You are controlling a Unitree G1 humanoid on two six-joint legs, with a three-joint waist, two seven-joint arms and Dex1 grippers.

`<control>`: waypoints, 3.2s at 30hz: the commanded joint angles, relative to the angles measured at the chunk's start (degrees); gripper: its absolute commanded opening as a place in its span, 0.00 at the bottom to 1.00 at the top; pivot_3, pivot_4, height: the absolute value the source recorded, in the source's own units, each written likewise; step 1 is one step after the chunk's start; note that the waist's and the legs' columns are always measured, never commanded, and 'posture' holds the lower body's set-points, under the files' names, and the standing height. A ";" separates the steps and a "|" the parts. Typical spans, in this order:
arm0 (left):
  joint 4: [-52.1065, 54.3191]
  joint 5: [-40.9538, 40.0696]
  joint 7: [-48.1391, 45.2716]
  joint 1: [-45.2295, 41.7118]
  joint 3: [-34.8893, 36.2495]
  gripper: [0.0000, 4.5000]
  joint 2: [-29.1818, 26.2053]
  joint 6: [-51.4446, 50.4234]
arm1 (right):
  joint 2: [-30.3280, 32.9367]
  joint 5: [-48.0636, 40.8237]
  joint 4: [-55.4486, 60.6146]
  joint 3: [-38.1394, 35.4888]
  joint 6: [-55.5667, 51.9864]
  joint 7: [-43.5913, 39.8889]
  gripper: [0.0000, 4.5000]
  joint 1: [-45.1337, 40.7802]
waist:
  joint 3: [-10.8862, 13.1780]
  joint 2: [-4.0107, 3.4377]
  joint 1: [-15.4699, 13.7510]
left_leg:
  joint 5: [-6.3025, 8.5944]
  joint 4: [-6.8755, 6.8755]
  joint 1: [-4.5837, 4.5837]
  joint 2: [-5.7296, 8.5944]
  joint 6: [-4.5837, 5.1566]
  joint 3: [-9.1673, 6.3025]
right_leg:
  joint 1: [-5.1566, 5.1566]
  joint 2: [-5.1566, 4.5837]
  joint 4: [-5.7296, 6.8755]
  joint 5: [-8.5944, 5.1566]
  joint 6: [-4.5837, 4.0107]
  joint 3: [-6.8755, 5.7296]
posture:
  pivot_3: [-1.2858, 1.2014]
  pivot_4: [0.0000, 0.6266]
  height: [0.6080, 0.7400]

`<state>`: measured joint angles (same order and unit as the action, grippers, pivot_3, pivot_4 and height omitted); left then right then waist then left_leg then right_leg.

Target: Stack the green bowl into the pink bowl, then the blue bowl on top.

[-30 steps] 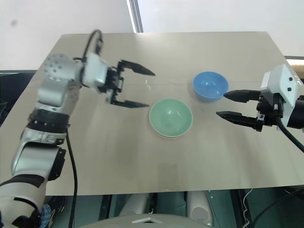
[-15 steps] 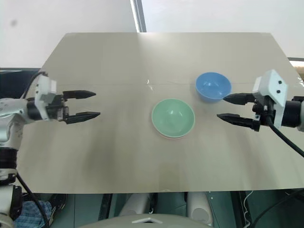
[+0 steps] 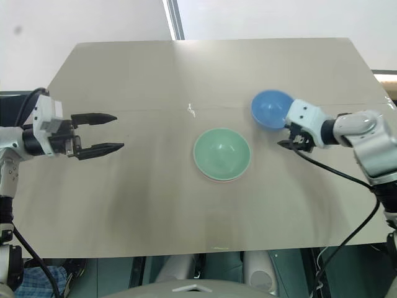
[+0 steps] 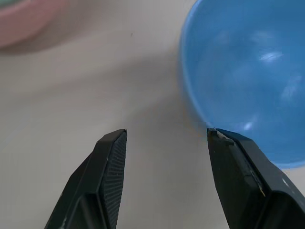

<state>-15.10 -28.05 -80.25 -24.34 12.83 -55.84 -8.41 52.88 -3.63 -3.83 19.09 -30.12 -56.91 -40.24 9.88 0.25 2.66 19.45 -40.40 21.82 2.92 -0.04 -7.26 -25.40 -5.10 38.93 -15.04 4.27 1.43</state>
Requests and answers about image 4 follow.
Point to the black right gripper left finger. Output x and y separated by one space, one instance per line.
95 181

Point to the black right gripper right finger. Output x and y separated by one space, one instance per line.
247 181

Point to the blue bowl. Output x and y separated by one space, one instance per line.
243 71

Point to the pink bowl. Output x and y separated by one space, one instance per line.
21 26

